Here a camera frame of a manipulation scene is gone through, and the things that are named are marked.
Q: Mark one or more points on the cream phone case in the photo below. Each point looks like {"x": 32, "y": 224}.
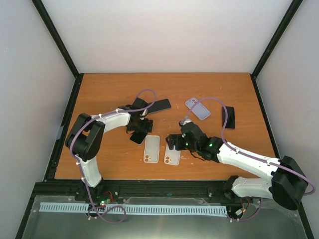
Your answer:
{"x": 152, "y": 149}
{"x": 172, "y": 156}

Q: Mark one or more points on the black left frame post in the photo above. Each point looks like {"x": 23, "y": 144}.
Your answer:
{"x": 43, "y": 13}

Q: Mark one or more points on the red-edged black phone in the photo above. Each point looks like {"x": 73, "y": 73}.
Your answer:
{"x": 228, "y": 116}

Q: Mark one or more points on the light blue cable duct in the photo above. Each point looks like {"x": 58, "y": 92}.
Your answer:
{"x": 144, "y": 210}

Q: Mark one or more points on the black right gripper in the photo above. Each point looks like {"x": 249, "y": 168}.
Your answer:
{"x": 173, "y": 137}

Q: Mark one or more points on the green-edged black phone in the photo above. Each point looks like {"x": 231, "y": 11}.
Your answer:
{"x": 159, "y": 106}

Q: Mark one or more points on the white-edged black phone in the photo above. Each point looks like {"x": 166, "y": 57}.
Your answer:
{"x": 138, "y": 137}

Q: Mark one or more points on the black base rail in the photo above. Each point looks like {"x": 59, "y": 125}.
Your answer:
{"x": 119, "y": 190}

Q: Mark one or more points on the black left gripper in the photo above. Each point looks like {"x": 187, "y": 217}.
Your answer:
{"x": 145, "y": 128}

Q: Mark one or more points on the black corner frame post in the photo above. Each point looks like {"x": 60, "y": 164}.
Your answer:
{"x": 284, "y": 23}

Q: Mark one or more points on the lavender phone case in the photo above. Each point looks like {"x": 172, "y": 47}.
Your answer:
{"x": 199, "y": 110}

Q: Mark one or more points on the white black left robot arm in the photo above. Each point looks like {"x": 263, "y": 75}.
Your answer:
{"x": 84, "y": 139}

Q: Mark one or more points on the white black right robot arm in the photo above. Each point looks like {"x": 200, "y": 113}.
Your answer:
{"x": 251, "y": 169}

